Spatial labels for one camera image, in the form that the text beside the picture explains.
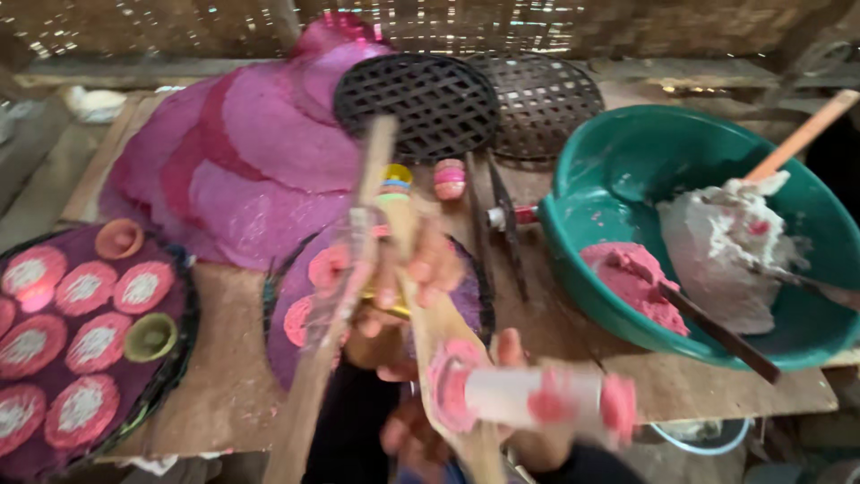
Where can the green plastic basin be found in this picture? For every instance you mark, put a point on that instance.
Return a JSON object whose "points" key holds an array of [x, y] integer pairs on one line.
{"points": [[625, 168]]}

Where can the pink striped small cup stack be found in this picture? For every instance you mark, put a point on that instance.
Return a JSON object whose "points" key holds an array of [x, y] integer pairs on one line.
{"points": [[449, 179]]}

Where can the long wooden stick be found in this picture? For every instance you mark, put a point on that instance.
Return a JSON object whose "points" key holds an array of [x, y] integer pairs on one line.
{"points": [[309, 396]]}

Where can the white cloth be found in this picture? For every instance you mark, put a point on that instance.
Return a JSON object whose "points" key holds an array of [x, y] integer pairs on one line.
{"points": [[94, 104]]}

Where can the dark metal blade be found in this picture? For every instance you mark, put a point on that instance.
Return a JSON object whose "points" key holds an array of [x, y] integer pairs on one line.
{"points": [[478, 215], [509, 228]]}

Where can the small orange cup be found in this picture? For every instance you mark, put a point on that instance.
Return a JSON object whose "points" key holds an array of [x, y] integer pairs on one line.
{"points": [[119, 238]]}

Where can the metal spoon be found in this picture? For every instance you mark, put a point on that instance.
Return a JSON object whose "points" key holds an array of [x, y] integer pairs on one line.
{"points": [[816, 288]]}

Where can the pink dough disc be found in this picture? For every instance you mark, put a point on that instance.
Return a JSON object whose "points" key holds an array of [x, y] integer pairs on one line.
{"points": [[328, 267], [297, 321]]}

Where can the wooden paddle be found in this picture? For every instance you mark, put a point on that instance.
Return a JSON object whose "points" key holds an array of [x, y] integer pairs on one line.
{"points": [[440, 322]]}

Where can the round tray with purple sheet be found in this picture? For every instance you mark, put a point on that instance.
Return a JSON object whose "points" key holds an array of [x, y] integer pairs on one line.
{"points": [[168, 316], [295, 363]]}

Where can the person's left fingers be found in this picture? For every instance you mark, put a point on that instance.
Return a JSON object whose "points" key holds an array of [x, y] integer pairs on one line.
{"points": [[430, 269]]}

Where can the yellow blue small cup stack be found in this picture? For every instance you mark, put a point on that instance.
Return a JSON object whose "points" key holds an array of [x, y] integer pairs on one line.
{"points": [[396, 180]]}

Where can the small red white bottle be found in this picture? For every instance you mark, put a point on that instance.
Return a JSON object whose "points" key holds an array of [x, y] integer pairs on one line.
{"points": [[514, 216]]}

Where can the white roller with pink dough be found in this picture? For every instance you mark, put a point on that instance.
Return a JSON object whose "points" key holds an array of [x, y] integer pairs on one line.
{"points": [[517, 396]]}

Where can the pile of pink round sheets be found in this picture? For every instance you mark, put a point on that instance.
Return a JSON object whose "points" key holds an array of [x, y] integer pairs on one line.
{"points": [[255, 168]]}

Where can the group of pink white discs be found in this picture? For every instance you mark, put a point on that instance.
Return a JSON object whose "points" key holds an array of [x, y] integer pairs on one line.
{"points": [[84, 343]]}

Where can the gold bangle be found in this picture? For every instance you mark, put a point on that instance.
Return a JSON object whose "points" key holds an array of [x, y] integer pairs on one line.
{"points": [[393, 310]]}

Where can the white bowl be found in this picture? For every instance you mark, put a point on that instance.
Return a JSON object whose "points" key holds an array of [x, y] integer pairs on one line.
{"points": [[705, 437]]}

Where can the white dough lump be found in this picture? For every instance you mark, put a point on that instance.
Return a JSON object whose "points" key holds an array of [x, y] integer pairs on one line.
{"points": [[719, 255]]}

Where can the person's right hand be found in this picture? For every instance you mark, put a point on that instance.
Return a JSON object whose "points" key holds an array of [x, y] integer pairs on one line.
{"points": [[537, 449]]}

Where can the small green cup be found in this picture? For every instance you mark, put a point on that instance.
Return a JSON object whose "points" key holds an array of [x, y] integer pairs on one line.
{"points": [[151, 337]]}

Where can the brown woven round rack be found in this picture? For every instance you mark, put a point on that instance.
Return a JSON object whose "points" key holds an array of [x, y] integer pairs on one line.
{"points": [[544, 101]]}

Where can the black woven round rack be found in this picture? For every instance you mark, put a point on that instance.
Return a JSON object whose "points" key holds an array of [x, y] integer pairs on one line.
{"points": [[416, 104]]}

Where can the pink dough lump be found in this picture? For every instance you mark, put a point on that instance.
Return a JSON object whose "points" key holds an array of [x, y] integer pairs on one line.
{"points": [[625, 282]]}

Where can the person's left hand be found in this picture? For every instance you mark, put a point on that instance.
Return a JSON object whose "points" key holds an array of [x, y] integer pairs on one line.
{"points": [[420, 272]]}

